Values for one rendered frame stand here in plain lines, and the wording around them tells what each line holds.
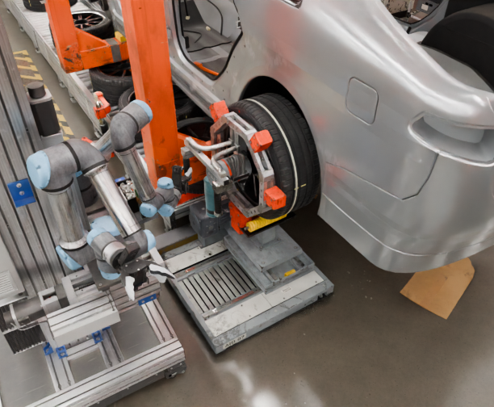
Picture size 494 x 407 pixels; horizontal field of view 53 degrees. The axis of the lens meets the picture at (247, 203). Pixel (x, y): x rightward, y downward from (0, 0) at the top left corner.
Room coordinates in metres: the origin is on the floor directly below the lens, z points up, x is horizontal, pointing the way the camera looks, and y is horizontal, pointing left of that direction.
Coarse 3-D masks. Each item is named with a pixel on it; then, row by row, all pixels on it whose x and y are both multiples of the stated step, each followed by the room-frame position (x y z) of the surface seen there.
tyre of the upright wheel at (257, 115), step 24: (264, 96) 2.31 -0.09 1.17; (264, 120) 2.08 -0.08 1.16; (288, 120) 2.11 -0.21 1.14; (312, 144) 2.04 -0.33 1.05; (288, 168) 1.92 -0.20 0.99; (312, 168) 1.99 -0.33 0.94; (240, 192) 2.23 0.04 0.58; (288, 192) 1.89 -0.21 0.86; (312, 192) 1.98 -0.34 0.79; (264, 216) 2.02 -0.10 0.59
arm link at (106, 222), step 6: (102, 216) 1.51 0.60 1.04; (108, 216) 1.51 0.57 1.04; (96, 222) 1.47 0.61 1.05; (102, 222) 1.47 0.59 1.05; (108, 222) 1.47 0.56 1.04; (90, 228) 1.44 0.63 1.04; (108, 228) 1.44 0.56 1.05; (114, 228) 1.44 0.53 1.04; (114, 234) 1.43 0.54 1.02; (120, 234) 1.45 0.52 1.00; (120, 240) 1.45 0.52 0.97
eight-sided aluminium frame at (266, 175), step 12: (228, 120) 2.16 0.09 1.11; (240, 120) 2.15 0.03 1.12; (216, 132) 2.32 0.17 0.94; (240, 132) 2.07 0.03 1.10; (252, 132) 2.03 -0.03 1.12; (252, 156) 1.97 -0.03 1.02; (264, 156) 1.96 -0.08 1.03; (264, 180) 1.88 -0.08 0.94; (228, 192) 2.19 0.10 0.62; (240, 204) 2.08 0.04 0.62; (264, 204) 1.89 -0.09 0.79
